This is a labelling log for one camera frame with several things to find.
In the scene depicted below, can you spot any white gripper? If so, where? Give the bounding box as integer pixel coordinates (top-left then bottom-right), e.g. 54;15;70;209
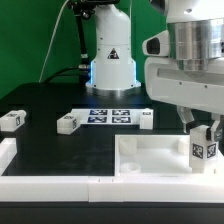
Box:
144;57;224;142

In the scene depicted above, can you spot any white square tabletop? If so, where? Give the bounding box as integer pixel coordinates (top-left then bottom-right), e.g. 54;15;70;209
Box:
113;133;224;177

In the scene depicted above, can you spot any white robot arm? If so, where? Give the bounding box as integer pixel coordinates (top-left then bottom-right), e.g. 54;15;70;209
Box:
87;0;224;141

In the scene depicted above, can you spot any white U-shaped fence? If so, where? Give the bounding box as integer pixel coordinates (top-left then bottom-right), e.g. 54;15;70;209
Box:
0;138;224;203

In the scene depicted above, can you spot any tag marker sheet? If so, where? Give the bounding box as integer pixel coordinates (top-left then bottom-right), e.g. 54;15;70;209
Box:
72;109;141;125

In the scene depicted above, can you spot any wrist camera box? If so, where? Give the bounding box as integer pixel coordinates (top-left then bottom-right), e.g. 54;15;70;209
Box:
142;30;170;57

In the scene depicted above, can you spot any black cable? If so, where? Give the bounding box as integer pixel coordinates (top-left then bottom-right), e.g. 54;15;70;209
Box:
42;66;84;84

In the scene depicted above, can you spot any white cable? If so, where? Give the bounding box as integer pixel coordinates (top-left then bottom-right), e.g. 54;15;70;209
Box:
38;3;71;84

